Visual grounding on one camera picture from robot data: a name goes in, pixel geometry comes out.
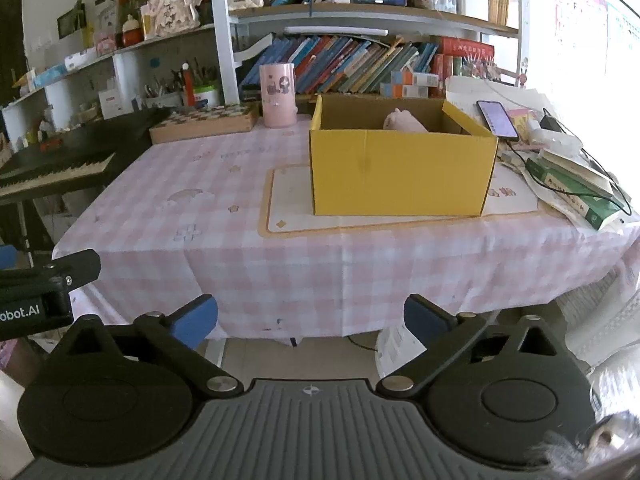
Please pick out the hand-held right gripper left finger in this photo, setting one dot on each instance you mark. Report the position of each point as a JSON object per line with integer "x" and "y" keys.
{"x": 192, "y": 322}

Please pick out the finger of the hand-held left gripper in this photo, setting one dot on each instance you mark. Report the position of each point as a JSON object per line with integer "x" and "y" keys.
{"x": 80, "y": 267}
{"x": 7, "y": 258}

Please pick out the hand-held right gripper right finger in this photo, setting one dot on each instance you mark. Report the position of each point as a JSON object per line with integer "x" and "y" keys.
{"x": 425, "y": 320}

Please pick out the yellow cardboard box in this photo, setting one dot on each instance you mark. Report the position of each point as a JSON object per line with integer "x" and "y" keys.
{"x": 400, "y": 175}

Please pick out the pink plush pig toy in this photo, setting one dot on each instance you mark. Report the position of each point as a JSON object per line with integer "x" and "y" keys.
{"x": 402, "y": 122}

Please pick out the black electronic keyboard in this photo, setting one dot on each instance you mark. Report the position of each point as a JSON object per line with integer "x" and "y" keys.
{"x": 65, "y": 160}

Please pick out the small red object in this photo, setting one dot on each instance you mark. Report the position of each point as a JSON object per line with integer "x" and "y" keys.
{"x": 50, "y": 145}

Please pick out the beige desk mat orange border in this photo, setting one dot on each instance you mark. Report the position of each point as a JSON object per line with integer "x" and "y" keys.
{"x": 285, "y": 210}

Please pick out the white box red label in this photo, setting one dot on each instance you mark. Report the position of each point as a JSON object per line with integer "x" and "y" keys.
{"x": 112, "y": 104}

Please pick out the wooden chess board box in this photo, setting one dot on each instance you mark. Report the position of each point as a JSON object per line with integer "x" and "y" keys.
{"x": 200, "y": 125}

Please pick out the white pen holder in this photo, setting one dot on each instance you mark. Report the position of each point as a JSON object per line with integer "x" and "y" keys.
{"x": 162, "y": 97}

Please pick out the grey fluffy charm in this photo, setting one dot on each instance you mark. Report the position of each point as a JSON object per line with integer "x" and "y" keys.
{"x": 575, "y": 447}

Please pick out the stack of green books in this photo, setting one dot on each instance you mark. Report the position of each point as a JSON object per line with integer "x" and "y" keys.
{"x": 575, "y": 185}

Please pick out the red bottle white cap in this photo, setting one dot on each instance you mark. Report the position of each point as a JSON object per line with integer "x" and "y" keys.
{"x": 188, "y": 87}

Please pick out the smartphone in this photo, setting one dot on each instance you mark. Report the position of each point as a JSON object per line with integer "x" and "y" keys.
{"x": 496, "y": 120}

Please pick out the white tub green lid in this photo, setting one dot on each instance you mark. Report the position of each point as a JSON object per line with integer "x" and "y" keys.
{"x": 207, "y": 96}

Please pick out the orange white small box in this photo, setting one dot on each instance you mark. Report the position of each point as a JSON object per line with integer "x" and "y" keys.
{"x": 405, "y": 91}
{"x": 420, "y": 79}

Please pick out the pink cylindrical container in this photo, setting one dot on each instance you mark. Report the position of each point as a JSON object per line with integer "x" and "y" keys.
{"x": 277, "y": 100}

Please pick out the red white doll jar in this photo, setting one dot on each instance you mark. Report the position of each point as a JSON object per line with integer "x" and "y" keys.
{"x": 132, "y": 32}

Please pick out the white bookshelf unit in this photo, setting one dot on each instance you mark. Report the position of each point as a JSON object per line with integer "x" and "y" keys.
{"x": 222, "y": 35}

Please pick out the pink floral bag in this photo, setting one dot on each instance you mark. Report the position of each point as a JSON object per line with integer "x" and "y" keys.
{"x": 172, "y": 7}

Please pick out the wall poster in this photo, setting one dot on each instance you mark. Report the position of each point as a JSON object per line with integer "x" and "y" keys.
{"x": 580, "y": 25}

